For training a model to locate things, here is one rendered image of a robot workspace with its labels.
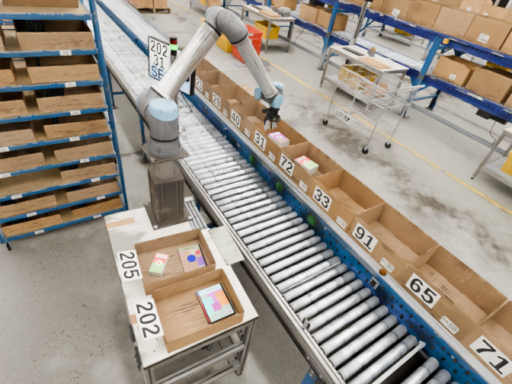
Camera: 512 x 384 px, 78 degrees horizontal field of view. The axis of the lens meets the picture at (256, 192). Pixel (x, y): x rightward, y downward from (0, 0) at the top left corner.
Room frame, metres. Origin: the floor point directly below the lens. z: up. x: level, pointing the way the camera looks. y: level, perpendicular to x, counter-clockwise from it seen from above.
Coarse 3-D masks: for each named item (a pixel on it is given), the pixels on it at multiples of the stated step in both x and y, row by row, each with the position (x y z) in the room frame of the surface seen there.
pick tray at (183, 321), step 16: (208, 272) 1.00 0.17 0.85; (224, 272) 1.02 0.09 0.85; (160, 288) 0.86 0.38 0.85; (176, 288) 0.91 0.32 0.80; (192, 288) 0.95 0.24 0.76; (224, 288) 0.99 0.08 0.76; (160, 304) 0.83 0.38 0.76; (176, 304) 0.85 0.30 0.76; (192, 304) 0.86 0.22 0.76; (240, 304) 0.86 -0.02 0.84; (160, 320) 0.75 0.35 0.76; (176, 320) 0.76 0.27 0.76; (192, 320) 0.78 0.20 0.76; (224, 320) 0.76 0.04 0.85; (240, 320) 0.81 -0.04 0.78; (176, 336) 0.69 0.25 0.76; (192, 336) 0.67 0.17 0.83; (208, 336) 0.72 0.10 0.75
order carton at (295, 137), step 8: (280, 120) 2.54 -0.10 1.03; (256, 128) 2.32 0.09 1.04; (280, 128) 2.53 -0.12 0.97; (288, 128) 2.45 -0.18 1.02; (264, 136) 2.22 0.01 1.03; (288, 136) 2.43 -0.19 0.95; (296, 136) 2.36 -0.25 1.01; (256, 144) 2.29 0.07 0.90; (272, 144) 2.14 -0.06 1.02; (264, 152) 2.19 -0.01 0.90; (272, 152) 2.12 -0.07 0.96; (272, 160) 2.11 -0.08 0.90
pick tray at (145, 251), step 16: (160, 240) 1.18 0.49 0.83; (176, 240) 1.23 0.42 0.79; (192, 240) 1.28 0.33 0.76; (144, 256) 1.10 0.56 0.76; (176, 256) 1.14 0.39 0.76; (208, 256) 1.16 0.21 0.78; (144, 272) 0.99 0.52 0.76; (176, 272) 1.03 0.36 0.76; (192, 272) 1.00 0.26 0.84; (144, 288) 0.89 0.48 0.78
